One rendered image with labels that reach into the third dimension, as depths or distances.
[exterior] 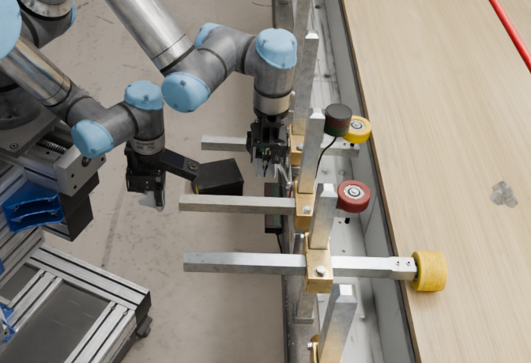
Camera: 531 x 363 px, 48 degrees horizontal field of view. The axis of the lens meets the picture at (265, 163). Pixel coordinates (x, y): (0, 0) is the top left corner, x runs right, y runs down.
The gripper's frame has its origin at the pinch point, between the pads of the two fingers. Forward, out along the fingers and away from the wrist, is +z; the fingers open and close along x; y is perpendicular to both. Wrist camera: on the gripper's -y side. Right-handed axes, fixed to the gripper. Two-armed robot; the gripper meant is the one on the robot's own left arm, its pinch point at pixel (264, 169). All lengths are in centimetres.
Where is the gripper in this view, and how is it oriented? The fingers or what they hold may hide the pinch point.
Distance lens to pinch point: 132.9
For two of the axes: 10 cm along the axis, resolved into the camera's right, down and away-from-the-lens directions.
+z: -0.7, 7.3, 6.8
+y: 0.1, 6.9, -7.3
